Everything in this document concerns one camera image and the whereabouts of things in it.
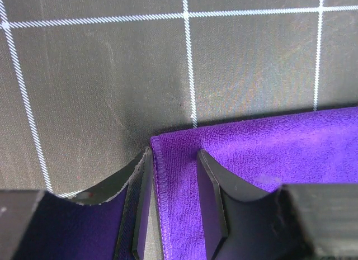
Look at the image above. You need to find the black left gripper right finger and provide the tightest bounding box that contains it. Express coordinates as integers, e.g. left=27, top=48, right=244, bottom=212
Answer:
left=197, top=150, right=357, bottom=259

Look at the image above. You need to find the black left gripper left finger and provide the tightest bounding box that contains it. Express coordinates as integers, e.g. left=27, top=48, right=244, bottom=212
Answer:
left=1, top=147, right=153, bottom=259

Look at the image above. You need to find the purple towel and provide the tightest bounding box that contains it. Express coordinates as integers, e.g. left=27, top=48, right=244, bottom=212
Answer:
left=150, top=107, right=357, bottom=259

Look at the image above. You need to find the black grid cutting mat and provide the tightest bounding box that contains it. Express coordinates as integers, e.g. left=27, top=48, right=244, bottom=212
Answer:
left=1, top=0, right=357, bottom=259

